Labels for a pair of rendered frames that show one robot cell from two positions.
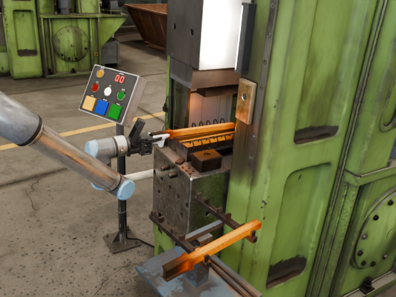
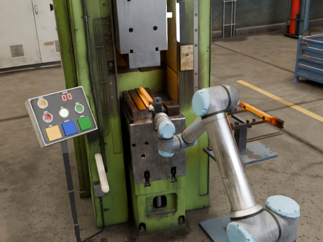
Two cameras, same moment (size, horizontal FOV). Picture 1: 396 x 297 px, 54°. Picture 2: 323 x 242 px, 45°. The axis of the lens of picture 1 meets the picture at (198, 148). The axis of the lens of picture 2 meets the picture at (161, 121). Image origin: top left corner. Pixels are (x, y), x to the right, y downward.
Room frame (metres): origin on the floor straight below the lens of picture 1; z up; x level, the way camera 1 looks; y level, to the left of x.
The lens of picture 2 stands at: (0.82, 2.31, 1.92)
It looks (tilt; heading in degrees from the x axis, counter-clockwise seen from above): 23 degrees down; 290
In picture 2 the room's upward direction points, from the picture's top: 2 degrees counter-clockwise
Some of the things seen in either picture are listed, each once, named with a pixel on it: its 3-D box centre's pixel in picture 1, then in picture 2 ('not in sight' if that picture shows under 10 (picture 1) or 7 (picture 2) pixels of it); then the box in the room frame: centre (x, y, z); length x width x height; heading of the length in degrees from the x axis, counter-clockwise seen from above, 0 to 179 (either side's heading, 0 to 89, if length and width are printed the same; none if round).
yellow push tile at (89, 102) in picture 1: (89, 103); (53, 133); (2.07, 0.63, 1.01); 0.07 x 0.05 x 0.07; 58
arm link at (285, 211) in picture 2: not in sight; (279, 218); (0.81, 0.77, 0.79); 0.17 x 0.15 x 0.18; 49
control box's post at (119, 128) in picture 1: (121, 172); (70, 187); (2.12, 0.47, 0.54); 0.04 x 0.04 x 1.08; 33
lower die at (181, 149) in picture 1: (213, 138); (141, 102); (1.82, -0.07, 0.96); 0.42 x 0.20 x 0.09; 123
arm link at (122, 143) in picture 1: (120, 146); (162, 120); (1.52, 0.34, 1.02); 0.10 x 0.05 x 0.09; 33
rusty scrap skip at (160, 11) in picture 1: (168, 29); not in sight; (8.86, 0.85, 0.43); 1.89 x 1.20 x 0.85; 42
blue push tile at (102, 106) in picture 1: (102, 107); (69, 128); (2.02, 0.55, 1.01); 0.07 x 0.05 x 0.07; 58
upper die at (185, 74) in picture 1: (219, 69); (138, 52); (1.82, -0.07, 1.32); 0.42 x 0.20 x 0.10; 123
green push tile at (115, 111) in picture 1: (115, 112); (84, 123); (1.97, 0.46, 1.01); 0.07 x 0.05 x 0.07; 58
